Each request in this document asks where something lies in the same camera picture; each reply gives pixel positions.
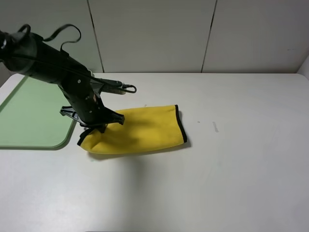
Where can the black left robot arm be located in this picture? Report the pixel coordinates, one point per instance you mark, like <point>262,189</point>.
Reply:
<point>28,54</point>

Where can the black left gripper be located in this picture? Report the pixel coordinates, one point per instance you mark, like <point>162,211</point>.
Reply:
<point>87,109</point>

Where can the light green plastic tray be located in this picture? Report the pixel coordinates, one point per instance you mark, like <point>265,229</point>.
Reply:
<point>30,116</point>

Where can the yellow towel with black trim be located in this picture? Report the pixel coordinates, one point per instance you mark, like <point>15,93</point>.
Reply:
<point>145,129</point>

